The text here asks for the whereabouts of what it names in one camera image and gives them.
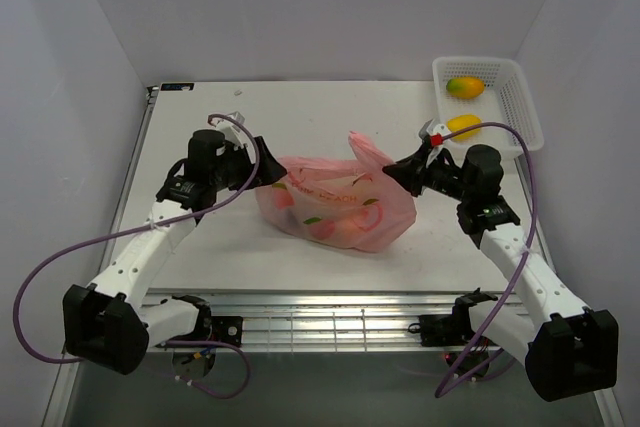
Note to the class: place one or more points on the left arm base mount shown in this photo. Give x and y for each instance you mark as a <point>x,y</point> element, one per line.
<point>221,328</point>

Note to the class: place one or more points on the aluminium frame rail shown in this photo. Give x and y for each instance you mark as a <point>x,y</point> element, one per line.
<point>329,322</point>

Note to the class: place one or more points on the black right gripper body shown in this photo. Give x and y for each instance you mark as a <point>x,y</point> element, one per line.
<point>444,179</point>

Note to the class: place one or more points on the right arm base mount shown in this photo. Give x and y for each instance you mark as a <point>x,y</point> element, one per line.
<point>453,329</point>

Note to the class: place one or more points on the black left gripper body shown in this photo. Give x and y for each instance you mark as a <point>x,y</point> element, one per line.
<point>236,171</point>

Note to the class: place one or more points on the pink plastic bag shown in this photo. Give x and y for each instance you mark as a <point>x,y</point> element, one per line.
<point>346,204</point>

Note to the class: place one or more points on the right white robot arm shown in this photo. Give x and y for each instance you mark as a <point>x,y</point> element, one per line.
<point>566,347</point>

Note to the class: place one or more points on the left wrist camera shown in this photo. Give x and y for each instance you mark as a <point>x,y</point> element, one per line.
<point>229,125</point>

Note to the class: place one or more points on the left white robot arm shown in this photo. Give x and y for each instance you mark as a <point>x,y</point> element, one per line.
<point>106,321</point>

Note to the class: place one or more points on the green yellow fake mango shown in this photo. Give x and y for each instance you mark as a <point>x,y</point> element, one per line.
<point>465,88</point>

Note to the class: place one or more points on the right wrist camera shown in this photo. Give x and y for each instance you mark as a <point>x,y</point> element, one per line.
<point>434,132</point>

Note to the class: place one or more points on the white plastic basket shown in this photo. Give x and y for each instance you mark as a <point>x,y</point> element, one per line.
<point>506,97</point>

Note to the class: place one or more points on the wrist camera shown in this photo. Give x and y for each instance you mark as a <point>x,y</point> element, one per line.
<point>434,132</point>
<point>229,125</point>

